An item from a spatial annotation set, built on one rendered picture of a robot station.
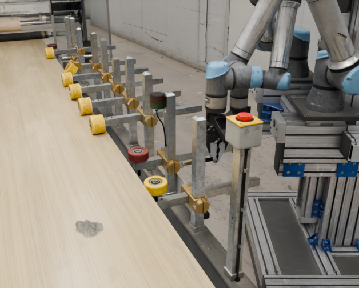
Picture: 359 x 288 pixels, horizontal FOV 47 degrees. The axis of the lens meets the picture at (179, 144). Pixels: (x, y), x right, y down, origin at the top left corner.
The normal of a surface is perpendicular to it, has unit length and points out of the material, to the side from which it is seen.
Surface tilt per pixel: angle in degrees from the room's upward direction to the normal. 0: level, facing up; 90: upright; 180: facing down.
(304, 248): 0
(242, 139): 90
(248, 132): 90
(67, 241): 0
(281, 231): 0
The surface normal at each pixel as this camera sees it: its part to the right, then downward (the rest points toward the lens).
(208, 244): 0.00, -0.91
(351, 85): 0.27, 0.51
